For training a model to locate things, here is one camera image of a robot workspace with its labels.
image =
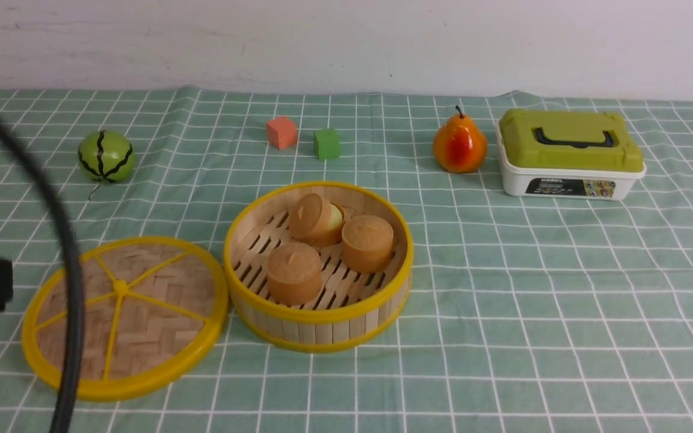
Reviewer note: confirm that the brown toy bun front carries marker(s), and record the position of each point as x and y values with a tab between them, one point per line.
293	274

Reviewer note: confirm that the yellow woven steamer lid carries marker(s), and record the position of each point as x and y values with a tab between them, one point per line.
154	307

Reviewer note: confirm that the orange toy pear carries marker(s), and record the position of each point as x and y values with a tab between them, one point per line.
460	146

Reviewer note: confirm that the orange foam cube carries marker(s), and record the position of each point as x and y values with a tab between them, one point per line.
282	132

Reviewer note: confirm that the white box green lid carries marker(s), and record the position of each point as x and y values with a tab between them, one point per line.
567	154

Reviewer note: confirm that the brown toy bun right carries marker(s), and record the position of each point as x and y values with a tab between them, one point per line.
367	244

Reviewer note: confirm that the yellow bamboo steamer basket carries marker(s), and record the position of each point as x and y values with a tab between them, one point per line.
350	308

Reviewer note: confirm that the brown toy bun tilted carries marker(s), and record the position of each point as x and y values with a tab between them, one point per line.
316	221

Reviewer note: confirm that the green foam cube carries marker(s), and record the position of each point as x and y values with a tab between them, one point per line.
327	144

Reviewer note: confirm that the green toy watermelon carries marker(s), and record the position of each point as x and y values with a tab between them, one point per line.
106	157

